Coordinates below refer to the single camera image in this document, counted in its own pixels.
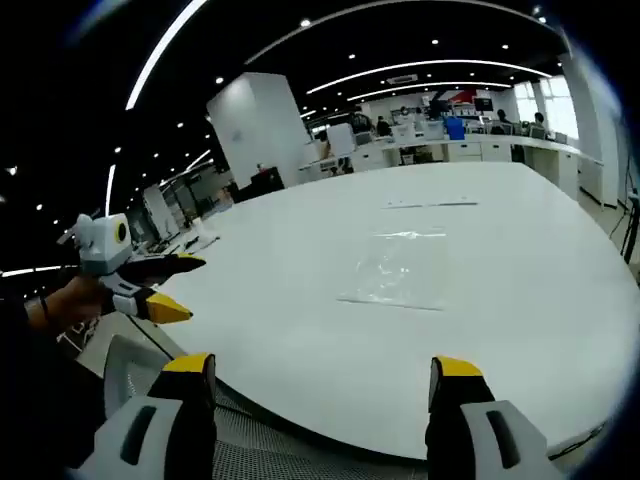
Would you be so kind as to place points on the narrow white pillar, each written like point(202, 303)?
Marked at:
point(592, 130)

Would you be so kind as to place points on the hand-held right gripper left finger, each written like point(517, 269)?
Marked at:
point(145, 440)

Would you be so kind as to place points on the thin flat grey strip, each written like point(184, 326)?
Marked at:
point(430, 204)

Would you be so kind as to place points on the transparent resealable bag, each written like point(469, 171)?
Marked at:
point(395, 270)

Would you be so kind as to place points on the wide white pillar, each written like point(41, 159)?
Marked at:
point(260, 130)

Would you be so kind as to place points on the red blue wall graphic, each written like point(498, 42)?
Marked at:
point(457, 96)

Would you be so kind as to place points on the black tripod stand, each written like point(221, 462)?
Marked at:
point(631, 220)

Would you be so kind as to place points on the person's dark clothing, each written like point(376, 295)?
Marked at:
point(40, 395)

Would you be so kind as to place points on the blue box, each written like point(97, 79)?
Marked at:
point(455, 129)

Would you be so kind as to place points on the short curved ceiling light strip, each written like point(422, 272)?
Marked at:
point(430, 85)

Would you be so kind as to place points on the long curved ceiling light strip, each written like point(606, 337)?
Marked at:
point(430, 64)

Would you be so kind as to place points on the group of round ceiling spotlights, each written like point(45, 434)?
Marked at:
point(352, 56)

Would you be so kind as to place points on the bright thick ceiling light strip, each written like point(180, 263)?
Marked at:
point(160, 50)

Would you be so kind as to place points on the white board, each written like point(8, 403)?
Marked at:
point(341, 137)

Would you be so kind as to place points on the long white counter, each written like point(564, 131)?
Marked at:
point(475, 150)

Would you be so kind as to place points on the white mesh office chair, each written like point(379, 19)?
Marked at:
point(135, 370)

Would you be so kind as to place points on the person's left hand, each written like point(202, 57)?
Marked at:
point(82, 300)

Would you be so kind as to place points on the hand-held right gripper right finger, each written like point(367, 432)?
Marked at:
point(480, 440)

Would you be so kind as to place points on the dark wall screen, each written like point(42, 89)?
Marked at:
point(483, 104)

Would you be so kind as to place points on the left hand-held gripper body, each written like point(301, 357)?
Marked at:
point(102, 245)

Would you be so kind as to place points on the ceiling air vent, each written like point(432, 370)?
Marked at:
point(402, 79)

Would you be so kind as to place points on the bright window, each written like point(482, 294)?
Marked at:
point(555, 107)

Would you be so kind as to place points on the white storage bins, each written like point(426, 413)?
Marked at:
point(417, 131)

